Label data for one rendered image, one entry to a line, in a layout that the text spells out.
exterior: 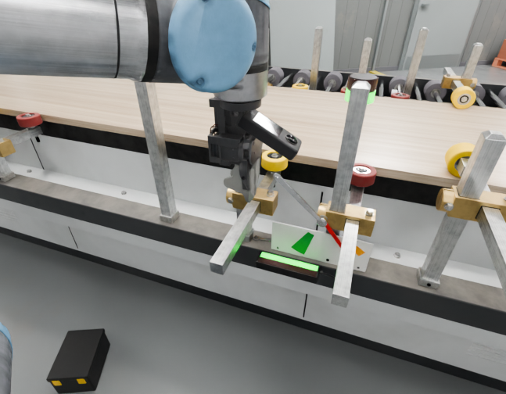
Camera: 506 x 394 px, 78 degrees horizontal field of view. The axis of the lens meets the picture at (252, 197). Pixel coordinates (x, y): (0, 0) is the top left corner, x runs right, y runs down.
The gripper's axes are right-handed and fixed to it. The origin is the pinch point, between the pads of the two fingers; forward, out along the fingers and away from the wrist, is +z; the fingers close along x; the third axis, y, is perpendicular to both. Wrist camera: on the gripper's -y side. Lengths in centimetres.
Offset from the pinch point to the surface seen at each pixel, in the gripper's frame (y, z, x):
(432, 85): -56, 14, -160
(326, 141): -9.4, 7.4, -48.1
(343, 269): -20.1, 11.3, 2.9
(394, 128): -31, 8, -67
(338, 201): -16.6, 7.2, -14.7
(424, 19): -99, 17, -622
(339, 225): -18.0, 13.7, -13.9
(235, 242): 3.3, 11.5, 2.3
